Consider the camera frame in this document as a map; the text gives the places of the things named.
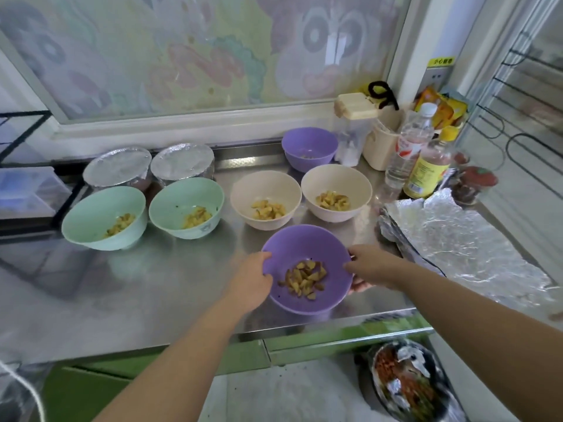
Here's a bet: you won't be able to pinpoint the person's left hand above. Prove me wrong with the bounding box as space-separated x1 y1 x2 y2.
223 251 274 315

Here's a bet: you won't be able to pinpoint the person's right hand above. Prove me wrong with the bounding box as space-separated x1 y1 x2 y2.
342 244 412 295

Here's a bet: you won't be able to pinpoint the large purple plastic bowl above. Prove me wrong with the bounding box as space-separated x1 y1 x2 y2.
261 224 354 316

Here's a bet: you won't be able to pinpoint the person's left forearm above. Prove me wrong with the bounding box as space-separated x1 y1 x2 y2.
94 296 247 422

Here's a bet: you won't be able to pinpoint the person's right forearm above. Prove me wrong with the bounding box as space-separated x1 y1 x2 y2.
398 261 563 422

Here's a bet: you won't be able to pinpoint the potato pieces in purple bowl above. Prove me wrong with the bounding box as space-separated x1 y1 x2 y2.
278 260 328 301

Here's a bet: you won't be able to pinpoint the potato pieces in beige bowl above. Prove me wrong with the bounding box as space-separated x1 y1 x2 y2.
251 200 287 221
315 191 351 212

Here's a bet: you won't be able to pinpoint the beige plastic bowl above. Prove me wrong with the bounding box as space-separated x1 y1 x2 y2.
230 170 303 231
301 164 374 223

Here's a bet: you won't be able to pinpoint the potato pieces in green bowl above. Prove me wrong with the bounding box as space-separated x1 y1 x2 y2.
182 206 213 230
105 213 136 237

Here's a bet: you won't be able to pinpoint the green bowl with print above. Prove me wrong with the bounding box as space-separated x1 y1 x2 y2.
149 177 225 240

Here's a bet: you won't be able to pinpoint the crumpled aluminium foil sheet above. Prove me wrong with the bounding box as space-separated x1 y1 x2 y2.
378 187 557 309

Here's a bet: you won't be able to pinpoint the small purple plastic bowl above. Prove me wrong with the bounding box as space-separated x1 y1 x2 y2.
281 127 339 173

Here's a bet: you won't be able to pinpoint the bottle with yellow label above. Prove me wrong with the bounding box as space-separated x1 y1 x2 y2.
403 138 453 199

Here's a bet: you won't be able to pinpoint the foil covered bowl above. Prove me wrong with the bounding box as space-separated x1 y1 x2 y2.
150 142 215 188
82 146 153 192

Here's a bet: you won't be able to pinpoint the trash bin with black bag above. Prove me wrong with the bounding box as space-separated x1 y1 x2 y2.
355 339 467 422

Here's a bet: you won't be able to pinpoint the beige utensil holder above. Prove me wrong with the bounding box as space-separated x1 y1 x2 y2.
362 104 412 172

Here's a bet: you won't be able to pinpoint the clear bottle with red label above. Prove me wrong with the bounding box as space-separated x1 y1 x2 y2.
385 102 438 190

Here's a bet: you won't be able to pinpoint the clear container with beige lid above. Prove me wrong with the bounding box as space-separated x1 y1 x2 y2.
333 92 380 167

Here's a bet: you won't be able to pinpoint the jar with red lid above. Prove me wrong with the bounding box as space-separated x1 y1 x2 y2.
451 166 499 206

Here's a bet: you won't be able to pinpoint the plain green plastic bowl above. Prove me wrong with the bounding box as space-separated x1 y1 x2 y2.
61 186 147 252

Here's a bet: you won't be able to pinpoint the yellow orange snack packet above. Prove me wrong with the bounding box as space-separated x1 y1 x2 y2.
414 86 469 142

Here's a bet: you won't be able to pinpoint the cartoon window film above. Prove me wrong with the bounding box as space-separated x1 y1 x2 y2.
0 0 412 121

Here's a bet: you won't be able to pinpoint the clear plastic storage box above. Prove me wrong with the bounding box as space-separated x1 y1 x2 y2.
0 166 72 220

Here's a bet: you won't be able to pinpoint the black handled utensil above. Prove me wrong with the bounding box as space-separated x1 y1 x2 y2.
368 81 399 111

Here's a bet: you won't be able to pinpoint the black wire rack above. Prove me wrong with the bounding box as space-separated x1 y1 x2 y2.
465 28 563 203

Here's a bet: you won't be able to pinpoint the black metal shelf frame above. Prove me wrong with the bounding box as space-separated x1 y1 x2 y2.
0 110 86 229

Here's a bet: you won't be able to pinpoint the white cable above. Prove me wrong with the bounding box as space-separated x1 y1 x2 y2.
0 360 47 422

